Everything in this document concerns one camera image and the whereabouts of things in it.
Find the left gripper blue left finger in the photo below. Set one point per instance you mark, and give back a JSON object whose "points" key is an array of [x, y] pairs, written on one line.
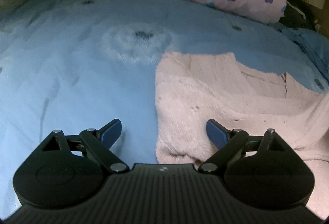
{"points": [[109, 133]]}

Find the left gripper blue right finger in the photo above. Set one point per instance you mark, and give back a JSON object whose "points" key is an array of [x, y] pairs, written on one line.
{"points": [[217, 134]]}

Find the pink knitted cardigan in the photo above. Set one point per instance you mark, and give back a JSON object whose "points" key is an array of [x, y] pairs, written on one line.
{"points": [[192, 89]]}

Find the blue dandelion bed sheet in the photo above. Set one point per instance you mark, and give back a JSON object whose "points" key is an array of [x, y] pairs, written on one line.
{"points": [[74, 64]]}

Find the blue dandelion pillow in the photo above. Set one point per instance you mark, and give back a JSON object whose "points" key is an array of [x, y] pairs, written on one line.
{"points": [[313, 44]]}

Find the black white-trimmed garment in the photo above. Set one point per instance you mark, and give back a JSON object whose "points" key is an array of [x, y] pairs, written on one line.
{"points": [[298, 14]]}

